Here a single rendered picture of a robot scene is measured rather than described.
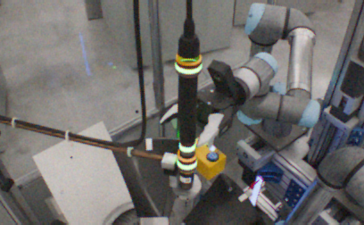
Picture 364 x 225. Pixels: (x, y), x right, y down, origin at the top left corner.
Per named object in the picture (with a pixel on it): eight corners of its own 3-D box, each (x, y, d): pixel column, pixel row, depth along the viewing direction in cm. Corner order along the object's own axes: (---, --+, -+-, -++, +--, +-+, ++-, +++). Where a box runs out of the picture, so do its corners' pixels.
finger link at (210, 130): (210, 166, 62) (221, 134, 69) (212, 145, 58) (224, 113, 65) (195, 162, 63) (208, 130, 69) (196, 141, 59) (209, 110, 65)
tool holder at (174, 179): (160, 194, 75) (158, 169, 69) (169, 171, 80) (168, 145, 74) (196, 203, 74) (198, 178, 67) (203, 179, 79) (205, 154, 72)
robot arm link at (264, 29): (267, 116, 144) (289, 20, 100) (235, 110, 148) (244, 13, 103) (269, 95, 151) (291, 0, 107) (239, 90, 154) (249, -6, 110)
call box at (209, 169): (184, 161, 145) (184, 145, 138) (200, 150, 150) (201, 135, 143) (208, 183, 136) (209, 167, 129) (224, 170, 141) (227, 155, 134)
